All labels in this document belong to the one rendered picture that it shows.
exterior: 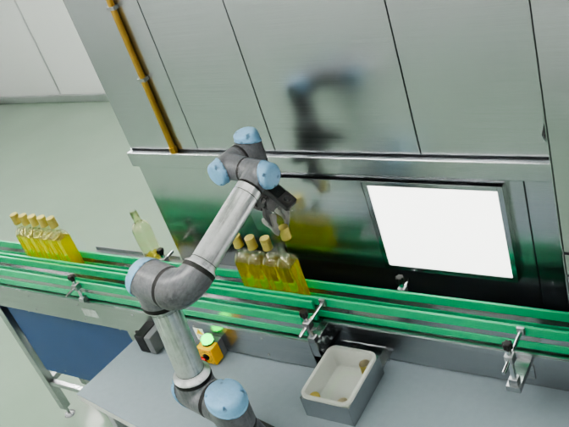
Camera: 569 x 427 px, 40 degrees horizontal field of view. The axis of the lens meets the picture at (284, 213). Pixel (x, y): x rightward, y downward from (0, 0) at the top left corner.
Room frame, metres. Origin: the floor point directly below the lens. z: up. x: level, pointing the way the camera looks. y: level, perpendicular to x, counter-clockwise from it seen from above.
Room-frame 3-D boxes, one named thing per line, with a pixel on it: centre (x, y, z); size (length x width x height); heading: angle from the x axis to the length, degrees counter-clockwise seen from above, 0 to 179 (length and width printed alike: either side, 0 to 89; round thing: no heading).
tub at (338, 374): (1.79, 0.01, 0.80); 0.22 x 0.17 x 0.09; 139
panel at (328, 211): (2.05, -0.24, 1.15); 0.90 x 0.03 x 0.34; 49
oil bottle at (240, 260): (2.24, 0.18, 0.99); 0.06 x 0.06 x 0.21; 49
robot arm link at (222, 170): (2.02, 0.10, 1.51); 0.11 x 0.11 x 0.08; 38
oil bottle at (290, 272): (2.12, 0.05, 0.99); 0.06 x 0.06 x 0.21; 49
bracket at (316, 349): (1.96, 0.02, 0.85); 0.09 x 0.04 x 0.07; 139
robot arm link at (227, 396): (1.71, 0.34, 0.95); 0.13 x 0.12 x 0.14; 38
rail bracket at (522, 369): (1.53, -0.45, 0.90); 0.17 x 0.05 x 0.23; 139
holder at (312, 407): (1.82, -0.01, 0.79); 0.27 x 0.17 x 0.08; 139
